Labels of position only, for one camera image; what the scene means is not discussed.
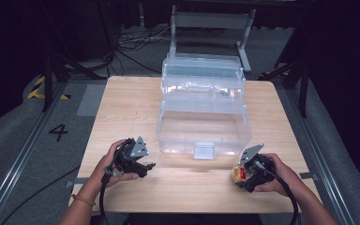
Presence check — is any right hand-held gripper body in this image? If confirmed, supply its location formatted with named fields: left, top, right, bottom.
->
left=239, top=142, right=277, bottom=188

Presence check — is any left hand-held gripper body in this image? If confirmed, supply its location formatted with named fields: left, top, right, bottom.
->
left=112, top=136, right=149, bottom=176

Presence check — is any tape roll with red core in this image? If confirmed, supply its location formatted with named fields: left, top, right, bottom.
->
left=232, top=164, right=248, bottom=185

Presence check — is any clear plastic storage box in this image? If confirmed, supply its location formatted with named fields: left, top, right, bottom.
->
left=155, top=52, right=253, bottom=161

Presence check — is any person's right hand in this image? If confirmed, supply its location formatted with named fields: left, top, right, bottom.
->
left=253, top=153, right=298, bottom=198

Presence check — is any person's left hand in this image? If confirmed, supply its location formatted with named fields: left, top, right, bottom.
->
left=88, top=139, right=140, bottom=195

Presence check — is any person's dark clothing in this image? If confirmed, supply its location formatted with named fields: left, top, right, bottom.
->
left=123, top=213, right=263, bottom=225

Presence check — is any gray floor plate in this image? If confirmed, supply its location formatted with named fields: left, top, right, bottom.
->
left=76, top=83, right=107, bottom=117

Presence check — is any black tripod stand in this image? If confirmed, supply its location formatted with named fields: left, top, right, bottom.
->
left=259, top=59, right=310, bottom=119
left=41, top=52, right=107, bottom=113

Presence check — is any yellow black hazard tape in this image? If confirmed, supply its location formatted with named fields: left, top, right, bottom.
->
left=27, top=76, right=72, bottom=101

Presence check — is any gray metal stand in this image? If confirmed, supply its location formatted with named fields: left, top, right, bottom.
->
left=167, top=4, right=257, bottom=73

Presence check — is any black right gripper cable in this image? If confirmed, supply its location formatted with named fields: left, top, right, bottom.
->
left=256, top=162, right=300, bottom=225

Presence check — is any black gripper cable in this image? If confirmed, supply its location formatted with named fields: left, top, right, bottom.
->
left=98, top=139, right=134, bottom=225
left=256, top=162, right=300, bottom=225

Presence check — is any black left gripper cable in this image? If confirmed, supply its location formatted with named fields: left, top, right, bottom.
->
left=98, top=139, right=134, bottom=225

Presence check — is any gray table bracket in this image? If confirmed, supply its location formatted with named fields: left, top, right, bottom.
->
left=65, top=177, right=90, bottom=188
left=299, top=172, right=321, bottom=181

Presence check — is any gold bracelet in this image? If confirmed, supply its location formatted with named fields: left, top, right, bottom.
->
left=70, top=193, right=97, bottom=207

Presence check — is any metal floor rail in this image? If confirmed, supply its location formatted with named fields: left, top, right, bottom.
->
left=282, top=83, right=355, bottom=225
left=0, top=82, right=68, bottom=225

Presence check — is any black floor cable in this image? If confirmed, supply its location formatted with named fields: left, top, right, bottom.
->
left=0, top=166, right=82, bottom=225

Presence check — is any bundle of floor cables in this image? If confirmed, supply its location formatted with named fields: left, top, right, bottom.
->
left=115, top=26, right=173, bottom=78

